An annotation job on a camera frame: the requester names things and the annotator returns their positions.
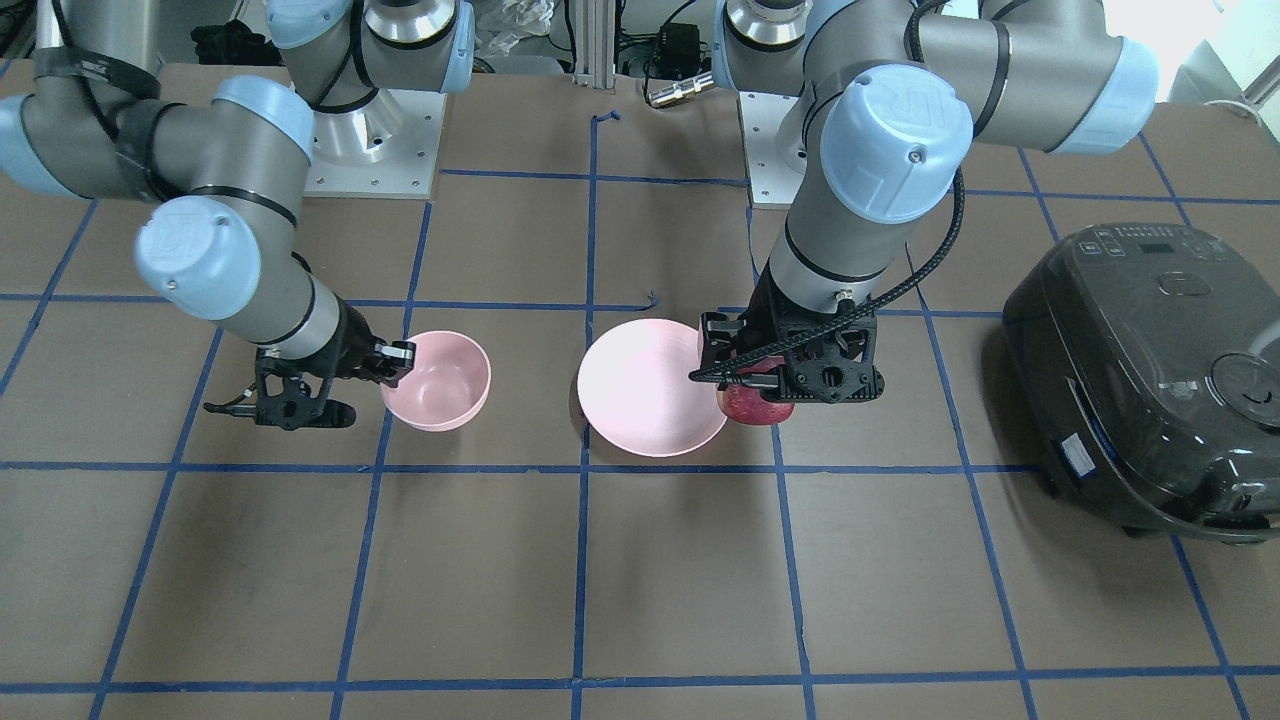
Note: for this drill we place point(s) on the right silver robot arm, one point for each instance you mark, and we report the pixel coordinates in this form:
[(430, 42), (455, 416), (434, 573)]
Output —
[(227, 179)]

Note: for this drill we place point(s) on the pink bowl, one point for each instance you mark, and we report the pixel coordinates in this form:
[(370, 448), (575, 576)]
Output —
[(448, 385)]

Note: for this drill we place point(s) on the black rice cooker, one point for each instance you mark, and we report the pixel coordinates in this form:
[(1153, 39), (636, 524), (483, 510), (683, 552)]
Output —
[(1148, 352)]

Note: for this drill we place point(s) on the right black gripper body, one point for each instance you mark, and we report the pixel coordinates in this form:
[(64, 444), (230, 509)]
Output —
[(351, 343)]

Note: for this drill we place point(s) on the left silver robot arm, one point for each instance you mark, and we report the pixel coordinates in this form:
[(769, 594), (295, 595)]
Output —
[(891, 97)]

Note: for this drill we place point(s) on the silver metal cylinder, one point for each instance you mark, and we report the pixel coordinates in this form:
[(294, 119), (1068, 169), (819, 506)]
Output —
[(679, 91)]

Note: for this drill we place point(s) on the pink plate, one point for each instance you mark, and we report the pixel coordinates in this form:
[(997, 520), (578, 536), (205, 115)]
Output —
[(635, 391)]

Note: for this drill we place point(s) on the red apple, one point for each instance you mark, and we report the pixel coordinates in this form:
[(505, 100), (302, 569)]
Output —
[(747, 406)]

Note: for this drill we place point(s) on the black power adapter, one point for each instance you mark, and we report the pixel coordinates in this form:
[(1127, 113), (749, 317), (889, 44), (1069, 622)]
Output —
[(677, 53)]

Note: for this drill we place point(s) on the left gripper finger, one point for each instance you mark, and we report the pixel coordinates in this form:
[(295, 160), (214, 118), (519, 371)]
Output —
[(721, 338)]

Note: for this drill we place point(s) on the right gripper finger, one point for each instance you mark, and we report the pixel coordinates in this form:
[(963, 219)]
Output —
[(389, 363)]

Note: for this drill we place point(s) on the aluminium frame post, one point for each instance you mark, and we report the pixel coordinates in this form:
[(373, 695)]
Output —
[(594, 35)]

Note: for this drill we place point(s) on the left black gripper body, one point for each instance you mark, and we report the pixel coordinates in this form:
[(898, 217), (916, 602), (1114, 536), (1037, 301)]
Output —
[(717, 335)]

